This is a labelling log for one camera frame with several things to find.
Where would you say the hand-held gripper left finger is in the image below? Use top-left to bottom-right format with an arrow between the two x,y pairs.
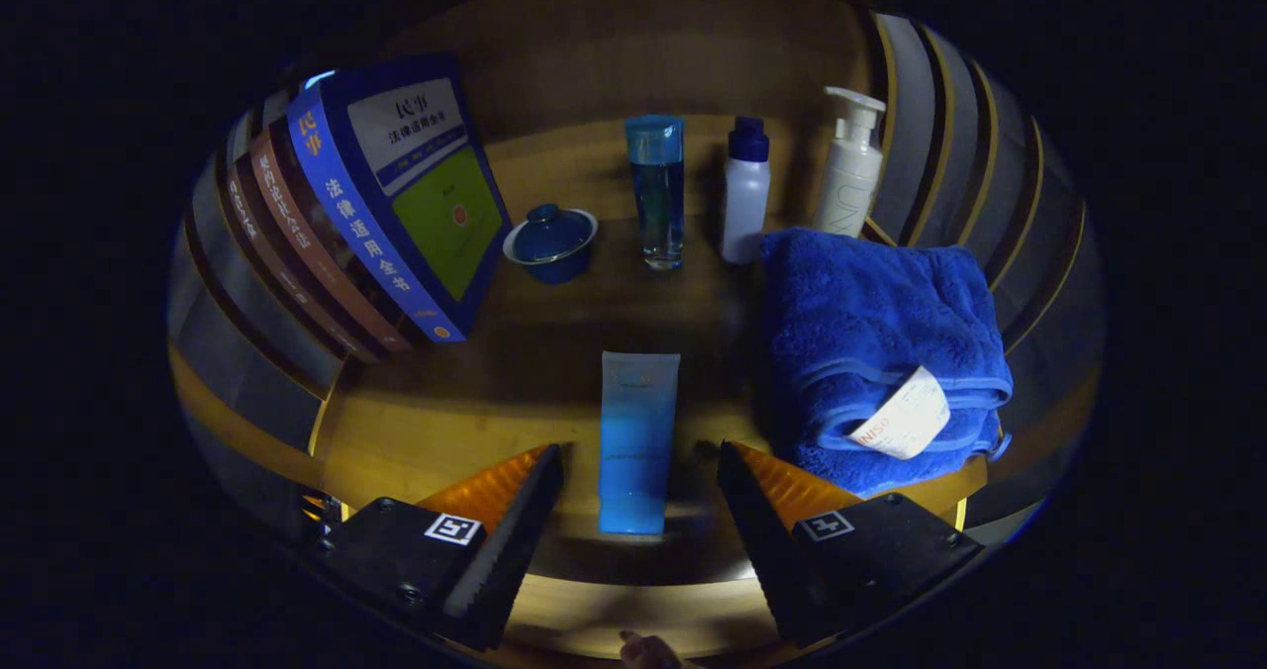
315,441 -> 567,652

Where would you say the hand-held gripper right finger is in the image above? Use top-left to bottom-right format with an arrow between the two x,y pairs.
717,439 -> 986,650

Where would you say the blue squeeze tube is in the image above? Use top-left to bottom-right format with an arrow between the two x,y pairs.
598,351 -> 682,535

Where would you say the wooden countertop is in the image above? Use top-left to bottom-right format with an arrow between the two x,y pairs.
309,115 -> 991,662

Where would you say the wooden cabinet with shelf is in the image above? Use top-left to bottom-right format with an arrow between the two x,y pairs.
166,0 -> 1108,665

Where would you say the blue folded towel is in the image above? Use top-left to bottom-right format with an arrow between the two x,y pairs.
760,228 -> 1015,498

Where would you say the blue lidded teacup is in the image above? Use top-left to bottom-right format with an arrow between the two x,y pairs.
503,204 -> 600,286

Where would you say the white bottle with blue cap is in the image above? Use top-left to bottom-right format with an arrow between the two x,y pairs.
720,117 -> 772,265

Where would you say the thin brown book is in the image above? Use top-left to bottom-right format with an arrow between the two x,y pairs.
226,159 -> 382,365

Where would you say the thick brown book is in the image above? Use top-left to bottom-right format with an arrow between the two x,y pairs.
247,130 -> 415,353

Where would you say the clear blue bottle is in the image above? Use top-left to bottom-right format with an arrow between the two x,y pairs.
625,115 -> 686,271

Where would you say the blue book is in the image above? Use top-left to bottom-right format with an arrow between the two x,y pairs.
287,53 -> 514,343

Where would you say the white pump bottle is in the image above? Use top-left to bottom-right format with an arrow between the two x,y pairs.
812,86 -> 887,239

